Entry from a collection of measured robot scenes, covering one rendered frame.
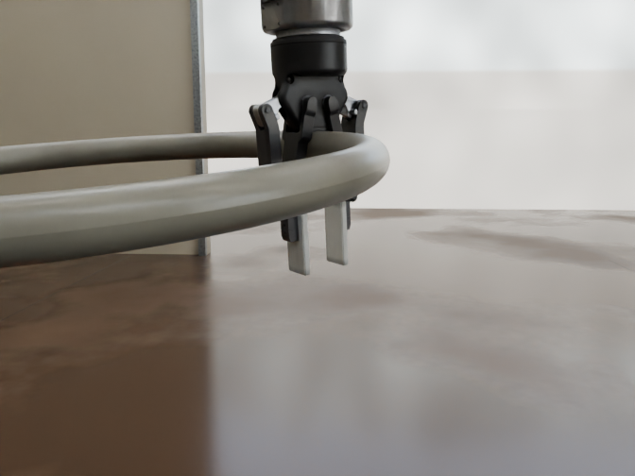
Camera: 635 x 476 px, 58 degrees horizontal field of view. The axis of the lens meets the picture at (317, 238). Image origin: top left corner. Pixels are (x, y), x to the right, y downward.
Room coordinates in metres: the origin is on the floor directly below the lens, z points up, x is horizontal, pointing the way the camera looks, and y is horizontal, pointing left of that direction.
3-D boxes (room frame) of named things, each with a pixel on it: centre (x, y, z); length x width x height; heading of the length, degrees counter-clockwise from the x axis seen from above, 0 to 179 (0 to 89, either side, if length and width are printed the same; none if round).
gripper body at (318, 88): (0.59, 0.01, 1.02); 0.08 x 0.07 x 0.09; 127
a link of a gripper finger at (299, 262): (0.59, 0.02, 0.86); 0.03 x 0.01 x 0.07; 38
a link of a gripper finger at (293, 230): (0.57, 0.04, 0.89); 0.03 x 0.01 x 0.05; 127
